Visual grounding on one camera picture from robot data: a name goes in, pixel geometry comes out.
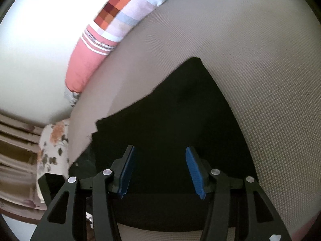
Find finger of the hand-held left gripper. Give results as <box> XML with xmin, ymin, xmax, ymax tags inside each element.
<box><xmin>38</xmin><ymin>173</ymin><xmax>69</xmax><ymax>203</ymax></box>

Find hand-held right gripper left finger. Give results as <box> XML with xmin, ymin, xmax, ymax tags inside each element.
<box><xmin>29</xmin><ymin>145</ymin><xmax>137</xmax><ymax>241</ymax></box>

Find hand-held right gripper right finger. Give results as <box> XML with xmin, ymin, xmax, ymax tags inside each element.
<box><xmin>185</xmin><ymin>146</ymin><xmax>293</xmax><ymax>241</ymax></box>

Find black pants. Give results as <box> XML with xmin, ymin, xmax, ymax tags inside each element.
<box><xmin>69</xmin><ymin>56</ymin><xmax>259</xmax><ymax>233</ymax></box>

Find beige striped curtain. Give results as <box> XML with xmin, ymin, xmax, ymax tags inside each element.
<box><xmin>0</xmin><ymin>114</ymin><xmax>43</xmax><ymax>206</ymax></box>

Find white floral pillow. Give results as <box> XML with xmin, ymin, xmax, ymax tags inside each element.
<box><xmin>36</xmin><ymin>119</ymin><xmax>72</xmax><ymax>204</ymax></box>

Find pink plaid bolster pillow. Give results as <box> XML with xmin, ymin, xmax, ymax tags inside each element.
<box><xmin>65</xmin><ymin>0</ymin><xmax>201</xmax><ymax>107</ymax></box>

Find beige bed mattress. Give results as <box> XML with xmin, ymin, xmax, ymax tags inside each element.
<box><xmin>68</xmin><ymin>0</ymin><xmax>321</xmax><ymax>241</ymax></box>

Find brown bed frame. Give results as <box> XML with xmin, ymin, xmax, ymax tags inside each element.
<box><xmin>0</xmin><ymin>204</ymin><xmax>41</xmax><ymax>225</ymax></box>

